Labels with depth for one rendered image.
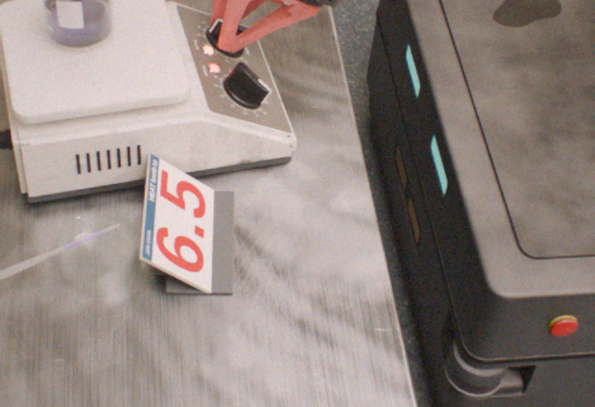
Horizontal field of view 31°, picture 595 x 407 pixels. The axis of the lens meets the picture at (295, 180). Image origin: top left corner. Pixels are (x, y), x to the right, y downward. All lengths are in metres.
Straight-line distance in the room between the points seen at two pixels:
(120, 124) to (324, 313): 0.19
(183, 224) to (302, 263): 0.09
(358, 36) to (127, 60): 1.34
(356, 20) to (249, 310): 1.42
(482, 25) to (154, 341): 0.96
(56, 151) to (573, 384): 0.90
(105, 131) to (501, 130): 0.78
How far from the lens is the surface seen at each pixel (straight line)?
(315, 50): 0.91
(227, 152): 0.78
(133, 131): 0.75
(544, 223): 1.34
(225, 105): 0.77
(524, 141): 1.42
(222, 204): 0.78
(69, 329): 0.73
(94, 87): 0.74
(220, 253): 0.75
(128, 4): 0.81
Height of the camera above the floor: 1.35
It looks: 49 degrees down
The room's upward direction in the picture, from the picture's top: 7 degrees clockwise
